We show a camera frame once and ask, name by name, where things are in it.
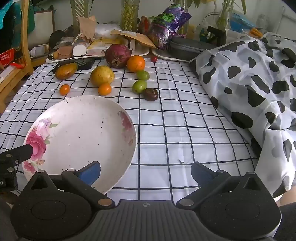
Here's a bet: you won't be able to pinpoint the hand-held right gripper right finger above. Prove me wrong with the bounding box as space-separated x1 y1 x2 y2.
176 161 271 208

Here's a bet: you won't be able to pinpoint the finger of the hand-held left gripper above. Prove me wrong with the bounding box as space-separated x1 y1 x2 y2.
0 144 34 173

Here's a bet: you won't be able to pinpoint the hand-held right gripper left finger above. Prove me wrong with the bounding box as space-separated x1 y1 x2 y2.
22 161 116 208

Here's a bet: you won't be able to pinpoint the white floral plate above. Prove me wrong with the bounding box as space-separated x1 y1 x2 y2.
23 95 137 194

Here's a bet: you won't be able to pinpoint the small orange kumquat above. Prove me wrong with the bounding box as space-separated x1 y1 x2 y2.
98 83 112 96

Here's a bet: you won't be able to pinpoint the brown potato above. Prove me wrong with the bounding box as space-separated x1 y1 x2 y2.
55 62 78 80

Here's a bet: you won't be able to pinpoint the dark brown round fruit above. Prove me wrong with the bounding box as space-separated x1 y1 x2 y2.
143 88 159 101

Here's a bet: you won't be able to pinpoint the round yellow mango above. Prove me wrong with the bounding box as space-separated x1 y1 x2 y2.
90 66 115 87

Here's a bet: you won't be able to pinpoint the white checkered bedsheet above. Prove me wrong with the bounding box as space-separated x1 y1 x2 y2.
0 54 262 204

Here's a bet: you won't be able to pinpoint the red box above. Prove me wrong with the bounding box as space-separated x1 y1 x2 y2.
0 49 15 67

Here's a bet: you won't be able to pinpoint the person's leg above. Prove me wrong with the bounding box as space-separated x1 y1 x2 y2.
275 189 296 241

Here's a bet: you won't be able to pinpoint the white lying bottle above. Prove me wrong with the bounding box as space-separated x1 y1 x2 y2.
31 45 50 57

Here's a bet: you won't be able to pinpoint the wooden chair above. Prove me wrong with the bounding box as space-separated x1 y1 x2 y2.
0 0 35 112

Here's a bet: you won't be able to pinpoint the brown cardboard block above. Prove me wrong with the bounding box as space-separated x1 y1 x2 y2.
58 45 74 59

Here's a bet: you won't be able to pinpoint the cow print blanket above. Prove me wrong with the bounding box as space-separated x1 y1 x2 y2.
189 32 296 197

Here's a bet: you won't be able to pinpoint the black ribbed rectangular box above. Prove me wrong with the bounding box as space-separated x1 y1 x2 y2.
52 57 96 74

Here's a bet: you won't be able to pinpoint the large orange tomato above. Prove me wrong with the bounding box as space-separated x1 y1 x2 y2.
126 55 146 72

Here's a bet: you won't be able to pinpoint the white cylindrical jar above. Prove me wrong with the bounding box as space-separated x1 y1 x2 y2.
72 43 88 57

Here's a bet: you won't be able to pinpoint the red onion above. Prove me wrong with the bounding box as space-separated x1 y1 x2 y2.
105 44 132 69

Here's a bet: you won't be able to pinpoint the black round object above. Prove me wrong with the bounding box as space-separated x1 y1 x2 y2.
49 30 66 47

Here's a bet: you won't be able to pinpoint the white tray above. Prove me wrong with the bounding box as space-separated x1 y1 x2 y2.
45 44 150 63
151 50 192 62

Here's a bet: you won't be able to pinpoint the black zip case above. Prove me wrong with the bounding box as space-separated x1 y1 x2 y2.
167 36 218 61

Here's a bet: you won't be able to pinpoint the yellow cardboard box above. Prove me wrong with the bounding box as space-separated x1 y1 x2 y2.
87 38 126 56

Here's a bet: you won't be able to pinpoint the white framed panel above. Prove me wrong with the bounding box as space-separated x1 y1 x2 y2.
27 9 56 50

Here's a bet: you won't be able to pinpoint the teal cloth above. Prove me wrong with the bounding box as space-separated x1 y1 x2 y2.
0 0 22 49

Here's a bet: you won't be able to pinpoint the brown paper envelope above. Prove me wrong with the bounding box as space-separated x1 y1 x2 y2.
110 30 158 49

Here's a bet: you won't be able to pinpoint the torn brown paper bag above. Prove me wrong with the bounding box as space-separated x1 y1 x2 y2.
77 15 97 40

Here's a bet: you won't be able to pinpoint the white plastic bag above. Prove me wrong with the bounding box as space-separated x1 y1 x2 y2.
96 23 122 39

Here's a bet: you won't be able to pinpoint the spiral bamboo stalks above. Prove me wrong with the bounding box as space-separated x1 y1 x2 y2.
121 0 140 33
70 0 89 35

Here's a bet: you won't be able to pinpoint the purple snack bag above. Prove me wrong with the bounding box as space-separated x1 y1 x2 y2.
147 3 192 50

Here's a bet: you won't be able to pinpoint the blue plastic bag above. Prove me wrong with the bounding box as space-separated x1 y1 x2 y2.
231 13 251 29

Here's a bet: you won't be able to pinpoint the glass vase with bamboo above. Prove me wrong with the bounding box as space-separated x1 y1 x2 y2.
216 0 247 29

